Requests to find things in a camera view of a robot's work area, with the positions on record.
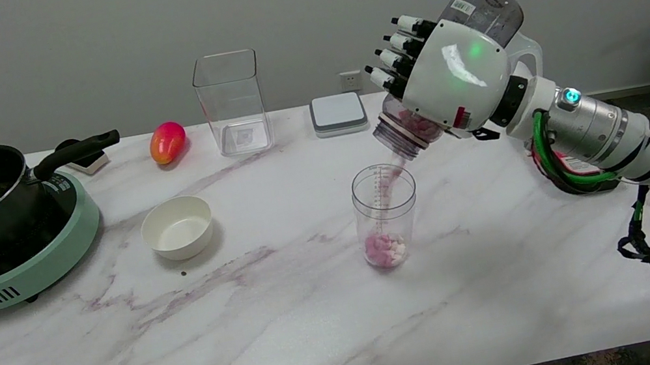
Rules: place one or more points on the black device with red label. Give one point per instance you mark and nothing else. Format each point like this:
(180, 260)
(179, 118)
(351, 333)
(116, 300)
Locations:
(580, 167)

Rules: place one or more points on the green induction cooker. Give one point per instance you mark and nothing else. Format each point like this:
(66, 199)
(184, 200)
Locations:
(30, 275)

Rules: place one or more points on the small clear measuring cup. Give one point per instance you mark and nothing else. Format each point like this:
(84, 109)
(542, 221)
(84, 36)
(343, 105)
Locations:
(386, 212)

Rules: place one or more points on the white grey kitchen scale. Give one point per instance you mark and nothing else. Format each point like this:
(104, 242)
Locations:
(338, 113)

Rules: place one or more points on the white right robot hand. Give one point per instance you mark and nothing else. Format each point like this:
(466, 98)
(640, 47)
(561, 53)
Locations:
(459, 74)

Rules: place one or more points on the clear square plastic container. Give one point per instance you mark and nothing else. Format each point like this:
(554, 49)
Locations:
(234, 112)

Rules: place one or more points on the white bowl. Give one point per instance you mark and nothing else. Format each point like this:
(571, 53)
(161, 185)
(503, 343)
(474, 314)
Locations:
(178, 233)

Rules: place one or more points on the large translucent measuring jug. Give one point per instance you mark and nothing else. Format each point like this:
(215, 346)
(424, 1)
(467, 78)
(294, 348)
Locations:
(535, 58)

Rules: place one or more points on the white wall socket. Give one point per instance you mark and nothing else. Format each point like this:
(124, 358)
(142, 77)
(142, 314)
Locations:
(351, 81)

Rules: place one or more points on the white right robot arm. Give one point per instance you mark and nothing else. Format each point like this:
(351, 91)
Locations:
(593, 127)

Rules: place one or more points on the red orange mango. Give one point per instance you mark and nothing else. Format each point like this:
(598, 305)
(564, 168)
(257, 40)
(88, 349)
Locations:
(166, 143)

